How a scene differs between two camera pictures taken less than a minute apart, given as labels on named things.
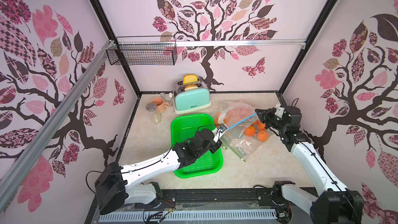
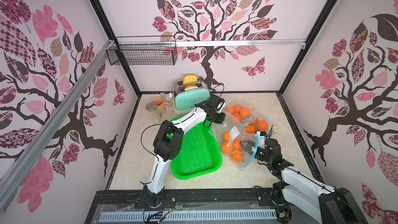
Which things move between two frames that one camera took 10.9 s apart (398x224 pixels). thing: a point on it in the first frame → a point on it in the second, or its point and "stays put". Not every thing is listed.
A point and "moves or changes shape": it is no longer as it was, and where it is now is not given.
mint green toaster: [188, 101] stays put
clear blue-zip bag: [245, 129] moves or changes shape
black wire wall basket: [144, 51] stays put
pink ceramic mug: [160, 105] stays put
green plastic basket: [183, 126] stays put
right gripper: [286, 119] → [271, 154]
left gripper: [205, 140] → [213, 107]
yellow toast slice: [189, 78] stays put
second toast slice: [190, 87] stays put
